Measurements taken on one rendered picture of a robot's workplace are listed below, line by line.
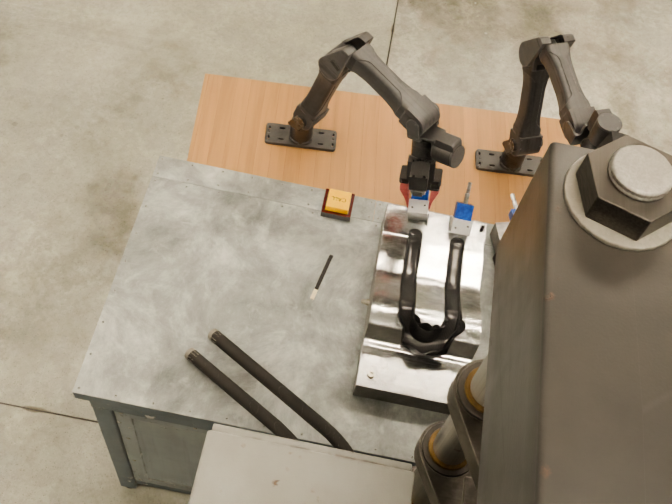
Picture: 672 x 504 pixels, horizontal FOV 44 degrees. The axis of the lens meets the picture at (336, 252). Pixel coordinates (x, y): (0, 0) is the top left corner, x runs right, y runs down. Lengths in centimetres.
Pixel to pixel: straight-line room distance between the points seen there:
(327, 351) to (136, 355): 45
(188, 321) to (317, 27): 210
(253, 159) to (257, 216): 19
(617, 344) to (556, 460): 12
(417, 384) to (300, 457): 78
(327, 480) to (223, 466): 15
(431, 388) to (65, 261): 160
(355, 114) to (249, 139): 32
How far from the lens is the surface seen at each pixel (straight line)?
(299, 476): 119
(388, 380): 194
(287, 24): 385
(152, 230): 217
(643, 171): 79
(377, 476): 121
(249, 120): 239
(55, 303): 302
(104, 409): 210
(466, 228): 211
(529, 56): 218
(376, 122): 243
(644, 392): 73
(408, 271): 206
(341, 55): 197
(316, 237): 217
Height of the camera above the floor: 261
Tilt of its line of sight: 57 degrees down
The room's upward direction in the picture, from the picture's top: 12 degrees clockwise
